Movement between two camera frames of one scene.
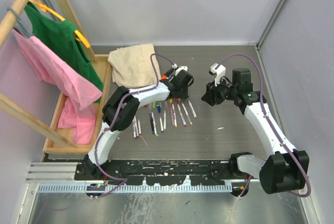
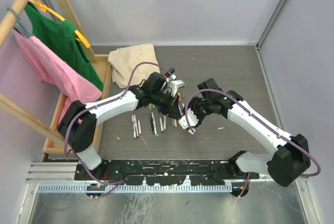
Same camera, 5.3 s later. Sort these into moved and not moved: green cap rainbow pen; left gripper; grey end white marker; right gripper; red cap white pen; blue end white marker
Moved: left gripper; right gripper
Not moved: grey end white marker; blue end white marker; green cap rainbow pen; red cap white pen
